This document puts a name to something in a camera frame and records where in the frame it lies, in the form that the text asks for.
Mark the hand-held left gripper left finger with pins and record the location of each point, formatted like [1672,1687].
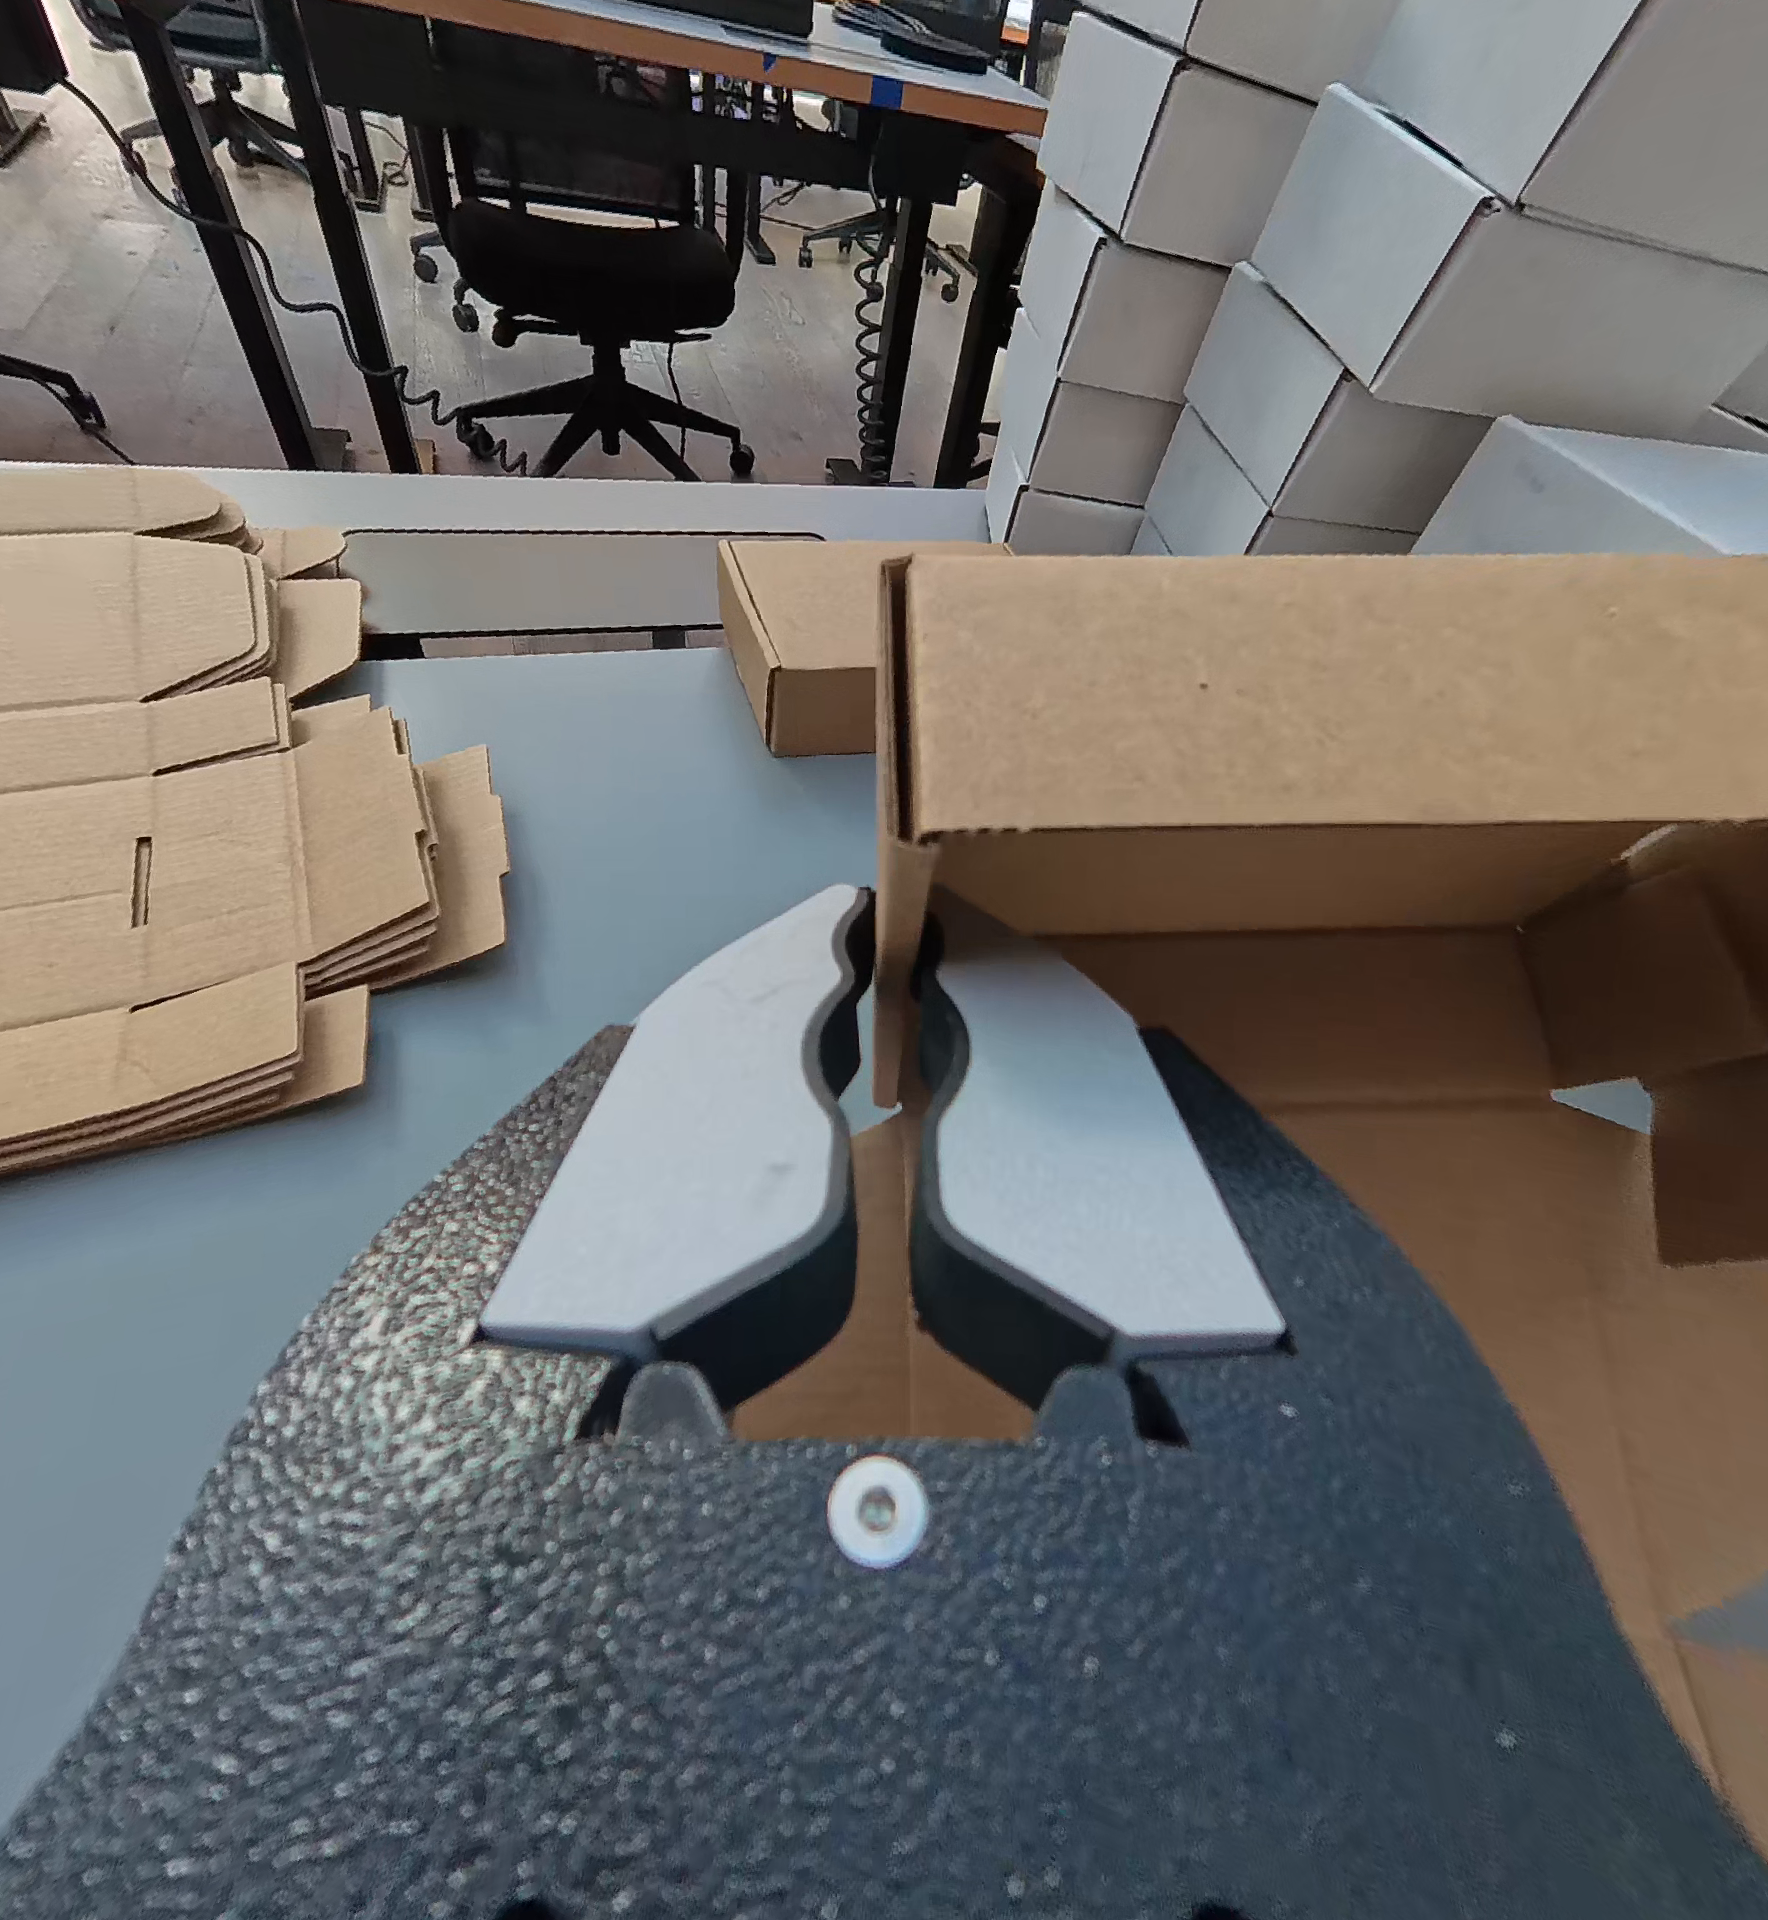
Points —
[705,1168]

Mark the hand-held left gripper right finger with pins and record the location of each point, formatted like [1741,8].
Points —
[1107,1188]

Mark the brown cardboard box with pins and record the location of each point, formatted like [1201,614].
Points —
[813,662]
[1350,689]

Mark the closed brown cardboard box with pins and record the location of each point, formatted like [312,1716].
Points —
[813,662]

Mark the stack of flat cardboard sheets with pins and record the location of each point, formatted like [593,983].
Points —
[104,841]

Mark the black office chair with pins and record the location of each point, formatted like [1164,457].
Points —
[585,267]

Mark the pile of white boxes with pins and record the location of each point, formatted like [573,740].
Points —
[1426,299]

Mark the black-legged wooden desk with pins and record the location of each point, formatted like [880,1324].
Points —
[826,67]

